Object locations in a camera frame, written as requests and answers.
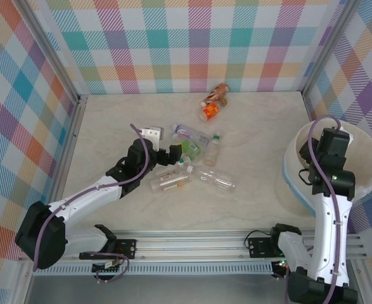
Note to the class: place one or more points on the clear bottle green cap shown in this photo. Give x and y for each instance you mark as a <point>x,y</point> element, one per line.
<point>170,171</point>

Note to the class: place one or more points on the green label bottle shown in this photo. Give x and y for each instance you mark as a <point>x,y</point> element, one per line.
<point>192,148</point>

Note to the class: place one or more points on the clear bottle pink purple label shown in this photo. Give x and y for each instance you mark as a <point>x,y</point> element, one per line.
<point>185,131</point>

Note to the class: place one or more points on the clear bottle white cap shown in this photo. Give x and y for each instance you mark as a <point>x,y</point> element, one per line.
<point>168,185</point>

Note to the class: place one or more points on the beige bottle green band cap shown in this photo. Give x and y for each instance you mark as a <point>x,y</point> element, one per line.
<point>211,153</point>

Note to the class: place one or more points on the white round bin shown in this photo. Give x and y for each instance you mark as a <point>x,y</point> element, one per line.
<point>363,164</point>

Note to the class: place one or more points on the orange label bottle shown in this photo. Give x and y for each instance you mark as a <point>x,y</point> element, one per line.
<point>209,111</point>

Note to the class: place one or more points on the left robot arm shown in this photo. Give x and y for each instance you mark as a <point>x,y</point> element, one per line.
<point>78,199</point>

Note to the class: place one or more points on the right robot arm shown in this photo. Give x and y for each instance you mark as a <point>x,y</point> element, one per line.
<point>329,228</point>

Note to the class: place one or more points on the small brown bottle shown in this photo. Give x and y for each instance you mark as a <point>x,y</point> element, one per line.
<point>223,101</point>

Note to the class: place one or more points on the brown label bottle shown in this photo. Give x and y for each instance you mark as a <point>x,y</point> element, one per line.
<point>219,91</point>

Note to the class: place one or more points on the small electronics board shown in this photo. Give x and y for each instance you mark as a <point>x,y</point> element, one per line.
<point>108,267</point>
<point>282,264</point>

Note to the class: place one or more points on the grey metal lower shelf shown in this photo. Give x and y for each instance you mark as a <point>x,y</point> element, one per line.
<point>189,291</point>

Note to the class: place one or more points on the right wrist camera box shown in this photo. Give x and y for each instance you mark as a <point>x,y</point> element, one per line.
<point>350,137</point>

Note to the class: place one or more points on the aluminium side rail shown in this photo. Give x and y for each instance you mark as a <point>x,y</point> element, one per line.
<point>310,111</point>
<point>73,126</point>

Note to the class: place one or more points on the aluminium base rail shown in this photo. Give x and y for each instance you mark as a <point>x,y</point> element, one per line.
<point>189,245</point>

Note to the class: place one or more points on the aluminium frame post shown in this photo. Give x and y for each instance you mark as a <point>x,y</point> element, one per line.
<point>329,47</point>
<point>54,47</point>

